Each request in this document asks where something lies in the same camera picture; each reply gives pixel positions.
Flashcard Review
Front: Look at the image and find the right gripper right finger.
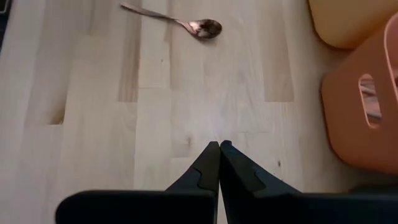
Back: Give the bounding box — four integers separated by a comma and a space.
219, 139, 398, 224

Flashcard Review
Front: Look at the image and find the rose gold spoon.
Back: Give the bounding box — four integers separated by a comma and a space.
119, 2, 223, 40

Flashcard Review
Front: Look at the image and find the yellow plastic bin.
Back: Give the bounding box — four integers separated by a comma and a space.
307, 0, 398, 50

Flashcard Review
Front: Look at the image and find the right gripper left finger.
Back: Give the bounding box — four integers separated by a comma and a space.
55, 141, 221, 224

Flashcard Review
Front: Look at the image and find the orange plastic bin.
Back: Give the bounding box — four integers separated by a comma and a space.
320, 12, 398, 175

